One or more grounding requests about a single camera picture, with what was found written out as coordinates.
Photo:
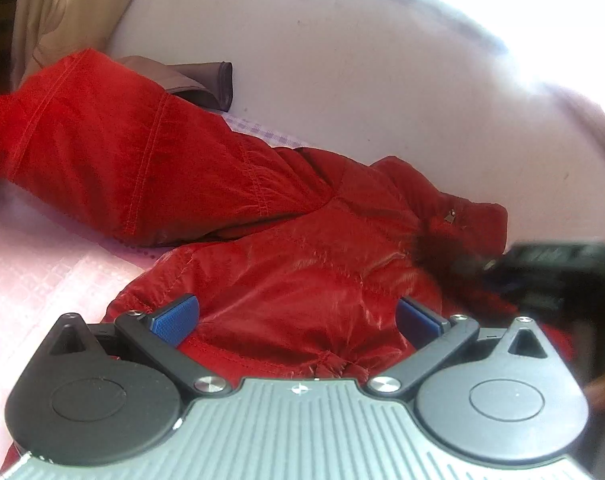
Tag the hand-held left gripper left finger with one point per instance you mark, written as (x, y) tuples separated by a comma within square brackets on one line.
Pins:
[(175, 319)]

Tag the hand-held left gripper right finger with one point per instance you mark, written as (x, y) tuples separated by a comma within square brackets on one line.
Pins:
[(416, 317)]

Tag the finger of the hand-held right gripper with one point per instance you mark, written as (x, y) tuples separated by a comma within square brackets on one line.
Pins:
[(482, 267)]

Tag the red puffer jacket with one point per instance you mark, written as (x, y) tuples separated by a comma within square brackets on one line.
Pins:
[(182, 170)]

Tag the pink checked bedsheet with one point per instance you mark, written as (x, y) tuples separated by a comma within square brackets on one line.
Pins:
[(42, 270)]

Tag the grey-brown folded cloth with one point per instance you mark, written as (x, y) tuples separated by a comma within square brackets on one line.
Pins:
[(202, 80)]

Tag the bright window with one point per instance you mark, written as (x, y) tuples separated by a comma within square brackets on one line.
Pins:
[(482, 0)]

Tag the beige cloth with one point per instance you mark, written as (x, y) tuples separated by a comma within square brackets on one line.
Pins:
[(67, 5)]

